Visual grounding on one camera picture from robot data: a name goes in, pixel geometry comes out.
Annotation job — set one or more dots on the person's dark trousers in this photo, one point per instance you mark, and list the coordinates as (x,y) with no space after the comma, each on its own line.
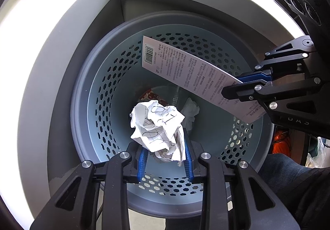
(296,183)

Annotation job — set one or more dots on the translucent plastic bag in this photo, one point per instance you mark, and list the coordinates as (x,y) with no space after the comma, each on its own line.
(318,152)

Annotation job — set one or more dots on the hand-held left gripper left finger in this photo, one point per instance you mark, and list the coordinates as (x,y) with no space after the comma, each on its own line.
(142,161)

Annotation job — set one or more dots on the white printed paper tag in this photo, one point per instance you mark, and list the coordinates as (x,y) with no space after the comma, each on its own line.
(180,70)

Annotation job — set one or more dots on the white tissue wad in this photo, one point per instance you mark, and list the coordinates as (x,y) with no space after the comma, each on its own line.
(190,111)

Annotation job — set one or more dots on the grey perforated wastebasket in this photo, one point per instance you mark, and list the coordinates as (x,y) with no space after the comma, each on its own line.
(108,85)

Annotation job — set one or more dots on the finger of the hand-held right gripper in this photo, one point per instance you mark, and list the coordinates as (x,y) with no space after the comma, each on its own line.
(239,92)
(283,57)

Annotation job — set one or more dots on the white paper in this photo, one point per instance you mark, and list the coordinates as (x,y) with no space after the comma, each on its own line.
(157,126)

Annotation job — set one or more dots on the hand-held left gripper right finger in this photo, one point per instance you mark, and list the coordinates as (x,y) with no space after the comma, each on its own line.
(188,160)

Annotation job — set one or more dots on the red patterned wrapper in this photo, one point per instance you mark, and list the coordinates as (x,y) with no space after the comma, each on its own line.
(149,95)

